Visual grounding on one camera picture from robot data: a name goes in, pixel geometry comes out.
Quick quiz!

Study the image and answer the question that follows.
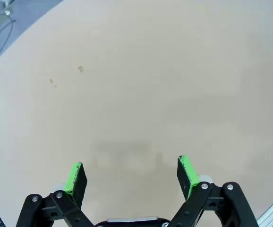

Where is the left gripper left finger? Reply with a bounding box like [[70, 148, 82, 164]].
[[15, 162, 98, 227]]

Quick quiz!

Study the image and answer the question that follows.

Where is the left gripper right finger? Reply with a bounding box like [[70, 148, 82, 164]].
[[167, 155, 259, 227]]

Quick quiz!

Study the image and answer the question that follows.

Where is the thin black floor cable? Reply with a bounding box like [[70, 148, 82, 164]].
[[0, 18, 17, 71]]

